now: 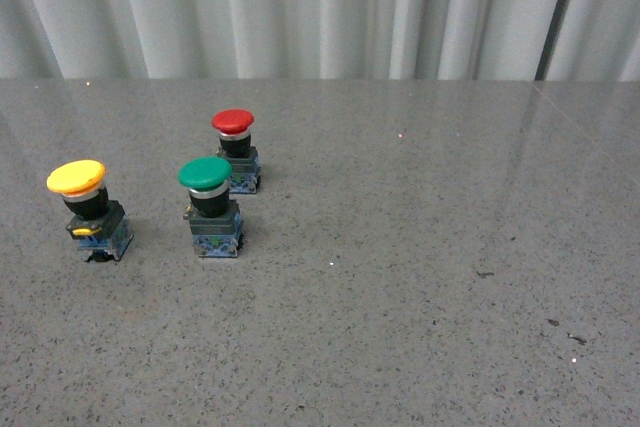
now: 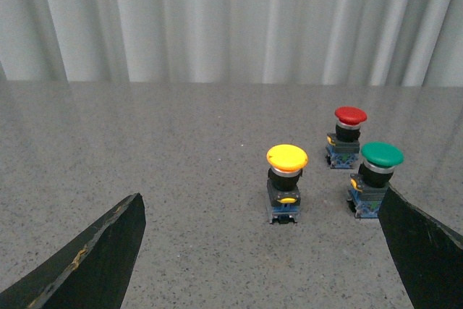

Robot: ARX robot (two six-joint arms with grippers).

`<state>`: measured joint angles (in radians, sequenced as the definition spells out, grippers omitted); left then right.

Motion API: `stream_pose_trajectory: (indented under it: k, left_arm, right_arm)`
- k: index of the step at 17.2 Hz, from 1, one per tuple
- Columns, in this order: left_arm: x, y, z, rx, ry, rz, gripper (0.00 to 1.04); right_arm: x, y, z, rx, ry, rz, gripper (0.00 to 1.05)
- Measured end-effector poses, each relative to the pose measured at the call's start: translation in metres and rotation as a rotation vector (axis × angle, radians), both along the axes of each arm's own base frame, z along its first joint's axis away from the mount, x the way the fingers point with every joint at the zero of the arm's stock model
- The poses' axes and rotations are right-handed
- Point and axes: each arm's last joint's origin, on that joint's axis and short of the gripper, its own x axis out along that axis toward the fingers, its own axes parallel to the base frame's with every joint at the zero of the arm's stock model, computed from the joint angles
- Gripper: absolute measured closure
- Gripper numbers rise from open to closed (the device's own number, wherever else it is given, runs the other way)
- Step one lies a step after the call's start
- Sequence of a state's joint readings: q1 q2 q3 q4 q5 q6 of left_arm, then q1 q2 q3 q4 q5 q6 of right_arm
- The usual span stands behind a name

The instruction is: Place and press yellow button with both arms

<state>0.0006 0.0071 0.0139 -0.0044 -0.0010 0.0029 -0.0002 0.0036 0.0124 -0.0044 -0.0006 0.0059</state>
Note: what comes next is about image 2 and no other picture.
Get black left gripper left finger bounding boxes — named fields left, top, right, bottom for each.
left=1, top=193, right=146, bottom=308

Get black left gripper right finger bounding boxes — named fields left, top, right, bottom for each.
left=378, top=188, right=462, bottom=308

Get yellow mushroom push button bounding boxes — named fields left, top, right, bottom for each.
left=266, top=144, right=309, bottom=224

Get green mushroom push button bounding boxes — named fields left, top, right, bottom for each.
left=347, top=142, right=404, bottom=219

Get red mushroom push button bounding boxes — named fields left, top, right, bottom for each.
left=326, top=106, right=368, bottom=169

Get white pleated curtain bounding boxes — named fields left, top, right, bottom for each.
left=1, top=0, right=462, bottom=87

